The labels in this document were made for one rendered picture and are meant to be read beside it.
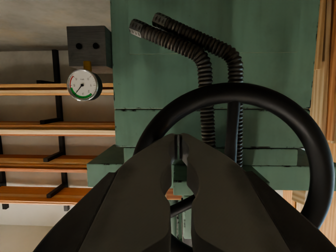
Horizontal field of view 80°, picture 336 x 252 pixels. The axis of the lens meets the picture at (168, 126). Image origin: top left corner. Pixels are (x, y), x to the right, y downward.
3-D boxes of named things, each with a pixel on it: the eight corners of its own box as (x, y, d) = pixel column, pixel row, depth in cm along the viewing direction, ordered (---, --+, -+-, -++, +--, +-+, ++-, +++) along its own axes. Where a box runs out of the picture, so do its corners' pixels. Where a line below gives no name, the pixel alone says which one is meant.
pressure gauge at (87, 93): (96, 58, 39) (98, 101, 40) (103, 62, 42) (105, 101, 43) (64, 58, 39) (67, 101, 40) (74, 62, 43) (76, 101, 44)
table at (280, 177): (391, 184, 36) (387, 215, 37) (294, 145, 66) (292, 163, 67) (62, 179, 39) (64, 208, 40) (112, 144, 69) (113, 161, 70)
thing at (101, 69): (104, 24, 40) (106, 66, 41) (121, 41, 52) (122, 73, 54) (63, 25, 41) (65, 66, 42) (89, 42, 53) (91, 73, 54)
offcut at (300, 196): (305, 187, 49) (304, 205, 49) (314, 185, 50) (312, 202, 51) (292, 182, 51) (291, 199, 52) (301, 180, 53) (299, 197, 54)
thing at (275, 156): (298, 148, 46) (297, 166, 46) (260, 133, 66) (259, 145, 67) (123, 147, 47) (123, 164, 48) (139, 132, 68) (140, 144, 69)
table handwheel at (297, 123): (395, 158, 25) (260, 323, 29) (299, 132, 45) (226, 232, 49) (200, 34, 24) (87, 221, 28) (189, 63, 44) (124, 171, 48)
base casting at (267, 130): (313, 109, 44) (309, 149, 46) (236, 103, 101) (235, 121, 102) (111, 109, 46) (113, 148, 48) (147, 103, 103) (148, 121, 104)
